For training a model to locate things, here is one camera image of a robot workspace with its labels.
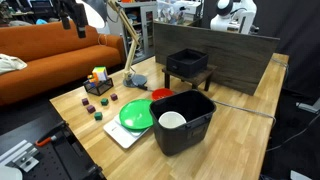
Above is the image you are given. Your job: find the aluminium bracket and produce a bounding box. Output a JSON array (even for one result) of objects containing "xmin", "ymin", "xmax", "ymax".
[{"xmin": 0, "ymin": 139, "xmax": 41, "ymax": 173}]

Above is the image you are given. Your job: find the black floor cable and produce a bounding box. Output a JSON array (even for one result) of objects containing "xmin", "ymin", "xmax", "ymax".
[{"xmin": 265, "ymin": 112, "xmax": 320, "ymax": 153}]

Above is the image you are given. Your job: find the black perforated breadboard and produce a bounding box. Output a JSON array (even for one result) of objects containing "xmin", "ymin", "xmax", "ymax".
[{"xmin": 0, "ymin": 119, "xmax": 107, "ymax": 180}]

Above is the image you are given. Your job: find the multicolour Rubik's cube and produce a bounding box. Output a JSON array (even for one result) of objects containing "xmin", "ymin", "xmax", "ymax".
[{"xmin": 91, "ymin": 66, "xmax": 109, "ymax": 83}]

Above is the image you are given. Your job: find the dark grey plastic bin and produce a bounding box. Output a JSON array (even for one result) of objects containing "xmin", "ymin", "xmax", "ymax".
[{"xmin": 148, "ymin": 89, "xmax": 217, "ymax": 157}]

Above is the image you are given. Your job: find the clear plastic storage box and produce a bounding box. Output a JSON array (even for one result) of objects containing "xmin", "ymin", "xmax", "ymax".
[{"xmin": 156, "ymin": 0, "xmax": 203, "ymax": 26}]

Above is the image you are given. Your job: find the grey cable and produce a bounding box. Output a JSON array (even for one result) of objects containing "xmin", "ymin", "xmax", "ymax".
[{"xmin": 209, "ymin": 98, "xmax": 278, "ymax": 128}]

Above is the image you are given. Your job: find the wooden desk lamp white shade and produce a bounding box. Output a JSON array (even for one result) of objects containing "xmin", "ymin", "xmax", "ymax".
[{"xmin": 75, "ymin": 0, "xmax": 148, "ymax": 89}]

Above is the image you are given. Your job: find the black lamp cable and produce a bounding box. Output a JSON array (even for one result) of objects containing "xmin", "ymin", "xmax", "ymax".
[{"xmin": 137, "ymin": 84, "xmax": 155, "ymax": 92}]

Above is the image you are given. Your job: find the white paper cup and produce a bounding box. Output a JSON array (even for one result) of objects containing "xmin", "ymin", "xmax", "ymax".
[{"xmin": 158, "ymin": 111, "xmax": 188, "ymax": 130}]

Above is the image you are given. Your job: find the white cloth bag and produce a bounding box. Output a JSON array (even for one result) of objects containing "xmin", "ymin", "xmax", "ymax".
[{"xmin": 0, "ymin": 53, "xmax": 28, "ymax": 76}]

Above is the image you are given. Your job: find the clamp with orange handle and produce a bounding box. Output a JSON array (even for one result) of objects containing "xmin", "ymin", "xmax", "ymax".
[{"xmin": 34, "ymin": 120, "xmax": 68, "ymax": 148}]

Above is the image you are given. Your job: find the red plastic bowl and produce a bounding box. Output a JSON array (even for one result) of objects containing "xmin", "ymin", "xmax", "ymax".
[{"xmin": 151, "ymin": 87, "xmax": 175, "ymax": 102}]

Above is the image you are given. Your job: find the grey glass-door cabinet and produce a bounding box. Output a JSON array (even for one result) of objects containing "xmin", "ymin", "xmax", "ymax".
[{"xmin": 115, "ymin": 1, "xmax": 158, "ymax": 64}]

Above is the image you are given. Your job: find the orange sofa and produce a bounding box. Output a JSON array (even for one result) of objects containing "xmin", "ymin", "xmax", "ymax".
[{"xmin": 0, "ymin": 20, "xmax": 127, "ymax": 107}]

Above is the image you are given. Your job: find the small dark wooden stool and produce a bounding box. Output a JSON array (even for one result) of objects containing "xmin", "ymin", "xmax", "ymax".
[{"xmin": 161, "ymin": 64, "xmax": 218, "ymax": 93}]

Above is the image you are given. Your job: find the black wire basket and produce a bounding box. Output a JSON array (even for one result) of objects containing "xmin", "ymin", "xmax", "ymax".
[{"xmin": 82, "ymin": 77, "xmax": 115, "ymax": 97}]

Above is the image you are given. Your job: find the orange and blue toy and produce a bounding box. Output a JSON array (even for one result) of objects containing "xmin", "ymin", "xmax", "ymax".
[{"xmin": 86, "ymin": 73, "xmax": 100, "ymax": 88}]

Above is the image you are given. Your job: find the green plastic plate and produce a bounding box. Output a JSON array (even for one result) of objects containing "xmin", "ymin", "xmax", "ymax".
[{"xmin": 118, "ymin": 98, "xmax": 155, "ymax": 131}]

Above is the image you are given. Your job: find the dark wooden board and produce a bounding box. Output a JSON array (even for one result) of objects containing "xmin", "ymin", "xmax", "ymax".
[{"xmin": 152, "ymin": 21, "xmax": 281, "ymax": 97}]

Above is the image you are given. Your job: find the white kitchen scale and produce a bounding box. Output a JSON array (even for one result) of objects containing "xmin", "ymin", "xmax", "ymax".
[{"xmin": 102, "ymin": 114, "xmax": 151, "ymax": 150}]

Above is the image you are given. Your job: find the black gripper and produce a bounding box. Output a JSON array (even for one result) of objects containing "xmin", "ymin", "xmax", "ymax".
[{"xmin": 51, "ymin": 0, "xmax": 89, "ymax": 39}]

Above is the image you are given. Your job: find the black fabric storage box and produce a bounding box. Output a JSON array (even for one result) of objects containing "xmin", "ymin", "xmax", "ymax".
[{"xmin": 166, "ymin": 48, "xmax": 210, "ymax": 79}]

